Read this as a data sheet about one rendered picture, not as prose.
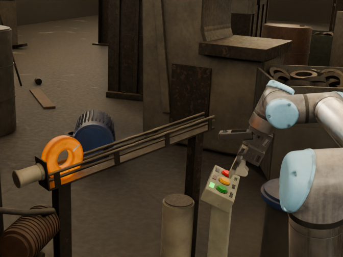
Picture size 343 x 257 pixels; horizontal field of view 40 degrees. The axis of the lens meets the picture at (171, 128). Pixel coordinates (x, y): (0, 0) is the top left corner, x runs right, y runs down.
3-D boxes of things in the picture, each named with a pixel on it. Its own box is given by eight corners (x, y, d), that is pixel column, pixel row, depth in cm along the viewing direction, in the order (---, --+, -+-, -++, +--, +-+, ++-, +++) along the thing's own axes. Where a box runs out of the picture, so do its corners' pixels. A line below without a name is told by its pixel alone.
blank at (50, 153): (55, 186, 166) (61, 189, 164) (31, 158, 156) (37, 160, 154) (84, 154, 172) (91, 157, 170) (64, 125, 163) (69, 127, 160)
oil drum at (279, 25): (253, 99, 571) (261, 24, 545) (256, 90, 627) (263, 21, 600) (304, 104, 559) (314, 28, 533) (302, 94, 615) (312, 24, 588)
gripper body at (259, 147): (256, 168, 160) (273, 138, 156) (234, 157, 161) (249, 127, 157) (258, 160, 167) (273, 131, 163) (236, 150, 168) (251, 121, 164)
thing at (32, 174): (13, 185, 156) (10, 169, 154) (38, 176, 162) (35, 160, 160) (21, 191, 152) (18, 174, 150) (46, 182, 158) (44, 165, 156)
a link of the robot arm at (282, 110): (306, 99, 137) (299, 87, 148) (266, 102, 138) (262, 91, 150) (306, 129, 140) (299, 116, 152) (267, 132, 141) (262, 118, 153)
